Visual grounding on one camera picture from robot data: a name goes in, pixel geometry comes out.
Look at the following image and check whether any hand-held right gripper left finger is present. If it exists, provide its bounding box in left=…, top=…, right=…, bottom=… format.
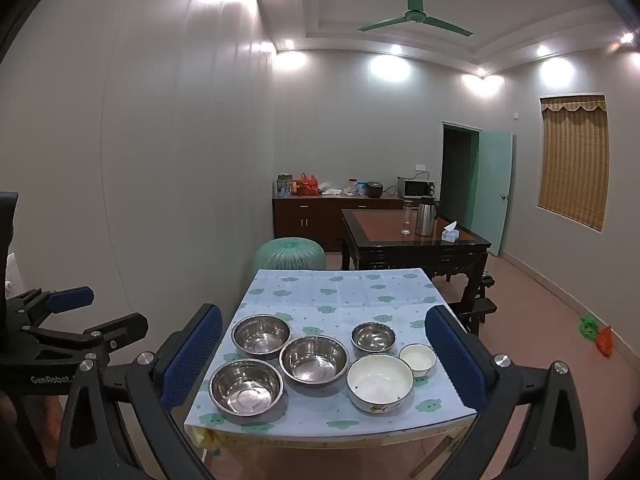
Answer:
left=52, top=303, right=223, bottom=480

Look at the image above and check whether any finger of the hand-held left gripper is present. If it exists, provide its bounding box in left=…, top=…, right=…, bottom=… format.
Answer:
left=22, top=312, right=149, bottom=358
left=6, top=286, right=96, bottom=332

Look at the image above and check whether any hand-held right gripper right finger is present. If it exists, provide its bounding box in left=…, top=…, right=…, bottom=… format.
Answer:
left=424, top=304, right=601, bottom=480

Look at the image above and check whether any small white bowl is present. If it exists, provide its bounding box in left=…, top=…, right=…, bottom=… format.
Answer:
left=399, top=343, right=437, bottom=379

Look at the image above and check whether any large steel bowl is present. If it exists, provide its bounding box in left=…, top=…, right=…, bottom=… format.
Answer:
left=208, top=358, right=284, bottom=416
left=279, top=335, right=349, bottom=386
left=231, top=314, right=293, bottom=361

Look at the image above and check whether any large white enamel bowl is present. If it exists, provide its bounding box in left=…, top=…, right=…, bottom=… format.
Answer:
left=346, top=353, right=416, bottom=415

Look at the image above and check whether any small steel bowl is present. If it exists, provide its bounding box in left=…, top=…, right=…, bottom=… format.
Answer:
left=350, top=322, right=398, bottom=355

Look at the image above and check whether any dark wooden bench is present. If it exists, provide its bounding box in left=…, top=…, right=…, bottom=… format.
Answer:
left=450, top=270, right=498, bottom=336

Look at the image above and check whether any green cloud print tablecloth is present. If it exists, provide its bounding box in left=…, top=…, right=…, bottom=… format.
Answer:
left=184, top=268, right=478, bottom=436

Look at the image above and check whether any dark wooden table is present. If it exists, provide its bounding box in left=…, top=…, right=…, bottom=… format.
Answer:
left=340, top=208, right=493, bottom=333

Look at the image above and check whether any green wrapped round stool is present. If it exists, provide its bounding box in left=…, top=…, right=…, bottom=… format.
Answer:
left=254, top=237, right=327, bottom=272

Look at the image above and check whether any steel thermos jug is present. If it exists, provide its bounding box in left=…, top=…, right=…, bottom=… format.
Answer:
left=415, top=196, right=441, bottom=237

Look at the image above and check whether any pale green door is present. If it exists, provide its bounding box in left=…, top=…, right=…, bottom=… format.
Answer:
left=470, top=130, right=514, bottom=258

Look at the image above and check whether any white microwave oven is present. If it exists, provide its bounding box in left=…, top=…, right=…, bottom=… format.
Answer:
left=397, top=176, right=437, bottom=200

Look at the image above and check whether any brown wooden sideboard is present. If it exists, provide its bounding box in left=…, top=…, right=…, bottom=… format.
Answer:
left=272, top=196, right=416, bottom=256

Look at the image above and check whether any yellow window blind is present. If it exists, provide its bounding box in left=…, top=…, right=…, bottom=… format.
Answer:
left=538, top=94, right=611, bottom=232

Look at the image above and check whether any green ceiling fan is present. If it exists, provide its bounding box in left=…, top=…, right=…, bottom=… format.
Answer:
left=357, top=0, right=474, bottom=37

